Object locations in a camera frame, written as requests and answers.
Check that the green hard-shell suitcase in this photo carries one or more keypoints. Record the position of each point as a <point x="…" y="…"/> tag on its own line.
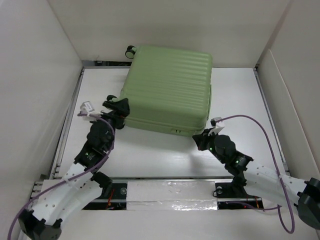
<point x="168" y="90"/>

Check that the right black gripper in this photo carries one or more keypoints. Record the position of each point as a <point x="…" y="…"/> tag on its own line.
<point x="200" y="139"/>

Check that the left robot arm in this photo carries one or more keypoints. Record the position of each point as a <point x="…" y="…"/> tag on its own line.
<point x="84" y="181"/>

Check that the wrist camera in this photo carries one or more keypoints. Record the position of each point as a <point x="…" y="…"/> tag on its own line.
<point x="88" y="113"/>
<point x="217" y="126"/>

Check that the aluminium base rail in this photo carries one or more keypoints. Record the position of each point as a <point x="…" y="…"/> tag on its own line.
<point x="160" y="192"/>

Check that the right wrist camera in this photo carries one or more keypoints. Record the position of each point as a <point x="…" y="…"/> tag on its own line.
<point x="217" y="126"/>

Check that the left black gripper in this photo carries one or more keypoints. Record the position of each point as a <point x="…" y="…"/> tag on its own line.
<point x="120" y="110"/>

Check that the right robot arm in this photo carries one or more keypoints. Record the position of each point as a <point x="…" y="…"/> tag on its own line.
<point x="302" y="196"/>

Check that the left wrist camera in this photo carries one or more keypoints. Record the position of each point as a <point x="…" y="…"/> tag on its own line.
<point x="88" y="113"/>

